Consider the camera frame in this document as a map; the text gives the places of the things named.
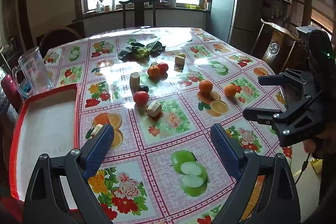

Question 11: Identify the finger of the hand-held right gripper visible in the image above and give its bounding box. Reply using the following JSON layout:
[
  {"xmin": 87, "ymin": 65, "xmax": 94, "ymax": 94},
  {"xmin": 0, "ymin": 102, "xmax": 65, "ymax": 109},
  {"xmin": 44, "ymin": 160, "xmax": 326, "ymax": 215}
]
[
  {"xmin": 258, "ymin": 69, "xmax": 319, "ymax": 94},
  {"xmin": 243, "ymin": 97, "xmax": 324, "ymax": 148}
]

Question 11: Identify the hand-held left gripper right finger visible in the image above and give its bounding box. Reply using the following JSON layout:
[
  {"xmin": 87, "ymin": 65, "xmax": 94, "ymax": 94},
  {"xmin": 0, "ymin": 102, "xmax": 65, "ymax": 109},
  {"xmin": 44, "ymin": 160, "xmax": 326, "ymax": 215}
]
[{"xmin": 210, "ymin": 123, "xmax": 301, "ymax": 224}]

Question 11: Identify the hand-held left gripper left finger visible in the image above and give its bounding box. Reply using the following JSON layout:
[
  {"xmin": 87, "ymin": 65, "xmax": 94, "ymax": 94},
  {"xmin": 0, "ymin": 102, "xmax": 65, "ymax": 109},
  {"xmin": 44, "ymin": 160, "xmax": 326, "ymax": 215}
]
[{"xmin": 24, "ymin": 123, "xmax": 115, "ymax": 224}]

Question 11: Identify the orange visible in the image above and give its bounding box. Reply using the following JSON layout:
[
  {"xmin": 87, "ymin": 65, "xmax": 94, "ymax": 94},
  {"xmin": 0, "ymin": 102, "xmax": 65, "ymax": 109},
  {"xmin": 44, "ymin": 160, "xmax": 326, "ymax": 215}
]
[
  {"xmin": 147, "ymin": 65, "xmax": 160, "ymax": 79},
  {"xmin": 224, "ymin": 84, "xmax": 238, "ymax": 98},
  {"xmin": 199, "ymin": 80, "xmax": 213, "ymax": 95}
]

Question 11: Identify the red rimmed white tray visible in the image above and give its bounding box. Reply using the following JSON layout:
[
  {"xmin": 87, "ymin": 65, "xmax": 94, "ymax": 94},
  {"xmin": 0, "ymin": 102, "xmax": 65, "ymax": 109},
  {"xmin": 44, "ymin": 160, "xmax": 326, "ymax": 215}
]
[{"xmin": 9, "ymin": 84, "xmax": 80, "ymax": 210}]

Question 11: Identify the person's right hand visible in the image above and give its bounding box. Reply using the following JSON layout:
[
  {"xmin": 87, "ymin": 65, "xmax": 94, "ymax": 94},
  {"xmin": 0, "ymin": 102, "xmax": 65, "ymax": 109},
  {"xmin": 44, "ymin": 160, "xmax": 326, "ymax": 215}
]
[{"xmin": 303, "ymin": 133, "xmax": 336, "ymax": 160}]

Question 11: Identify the wooden chair with round emblem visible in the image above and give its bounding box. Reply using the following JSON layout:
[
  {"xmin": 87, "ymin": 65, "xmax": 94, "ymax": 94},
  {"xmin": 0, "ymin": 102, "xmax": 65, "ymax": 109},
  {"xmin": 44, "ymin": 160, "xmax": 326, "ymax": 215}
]
[{"xmin": 251, "ymin": 18, "xmax": 302, "ymax": 75}]

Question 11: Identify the grey refrigerator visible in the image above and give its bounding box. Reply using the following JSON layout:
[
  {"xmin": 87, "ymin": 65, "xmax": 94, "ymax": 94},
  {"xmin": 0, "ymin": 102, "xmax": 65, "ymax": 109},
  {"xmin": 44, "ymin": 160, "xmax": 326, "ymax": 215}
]
[{"xmin": 206, "ymin": 0, "xmax": 263, "ymax": 56}]

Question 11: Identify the dark green leafy vegetable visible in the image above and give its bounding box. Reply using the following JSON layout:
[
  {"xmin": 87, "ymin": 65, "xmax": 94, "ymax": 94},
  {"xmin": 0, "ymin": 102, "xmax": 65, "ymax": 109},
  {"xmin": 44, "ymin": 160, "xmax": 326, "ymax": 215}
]
[{"xmin": 117, "ymin": 40, "xmax": 166, "ymax": 60}]

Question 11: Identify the clear glass pitcher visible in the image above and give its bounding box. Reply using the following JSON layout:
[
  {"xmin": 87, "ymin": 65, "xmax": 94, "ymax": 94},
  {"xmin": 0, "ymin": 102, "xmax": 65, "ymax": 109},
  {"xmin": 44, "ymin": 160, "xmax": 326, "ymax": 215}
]
[{"xmin": 12, "ymin": 47, "xmax": 55, "ymax": 98}]

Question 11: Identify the red thermos bottle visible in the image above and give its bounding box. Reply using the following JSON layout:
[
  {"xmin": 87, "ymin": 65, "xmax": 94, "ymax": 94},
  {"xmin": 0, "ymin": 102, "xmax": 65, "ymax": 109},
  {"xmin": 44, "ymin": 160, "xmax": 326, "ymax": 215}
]
[{"xmin": 1, "ymin": 74, "xmax": 24, "ymax": 111}]

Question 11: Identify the dark wooden chair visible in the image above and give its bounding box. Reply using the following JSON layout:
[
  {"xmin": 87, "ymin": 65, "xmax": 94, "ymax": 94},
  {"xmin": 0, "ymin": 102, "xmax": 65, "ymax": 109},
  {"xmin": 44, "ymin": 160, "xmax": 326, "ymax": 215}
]
[{"xmin": 119, "ymin": 0, "xmax": 160, "ymax": 28}]

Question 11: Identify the black cable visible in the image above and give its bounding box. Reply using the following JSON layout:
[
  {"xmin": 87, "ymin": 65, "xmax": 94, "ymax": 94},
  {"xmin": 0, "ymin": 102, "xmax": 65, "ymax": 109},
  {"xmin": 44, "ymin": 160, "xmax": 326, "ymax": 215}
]
[{"xmin": 294, "ymin": 152, "xmax": 311, "ymax": 185}]

